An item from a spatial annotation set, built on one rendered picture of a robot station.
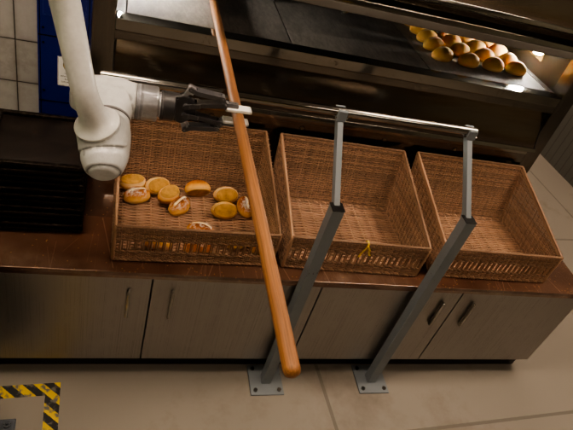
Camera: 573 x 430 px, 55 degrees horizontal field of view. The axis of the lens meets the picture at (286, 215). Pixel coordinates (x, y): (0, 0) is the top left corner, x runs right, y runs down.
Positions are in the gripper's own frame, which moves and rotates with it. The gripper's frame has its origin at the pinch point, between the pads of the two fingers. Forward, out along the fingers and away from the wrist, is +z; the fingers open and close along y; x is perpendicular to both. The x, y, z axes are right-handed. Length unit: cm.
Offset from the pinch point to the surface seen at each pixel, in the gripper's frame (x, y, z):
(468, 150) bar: -13, 9, 84
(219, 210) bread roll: -27, 56, 8
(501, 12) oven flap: -49, -28, 96
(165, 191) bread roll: -34, 55, -11
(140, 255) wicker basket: -4, 59, -20
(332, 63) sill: -54, 4, 43
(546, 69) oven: -70, -4, 147
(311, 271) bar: 6, 52, 36
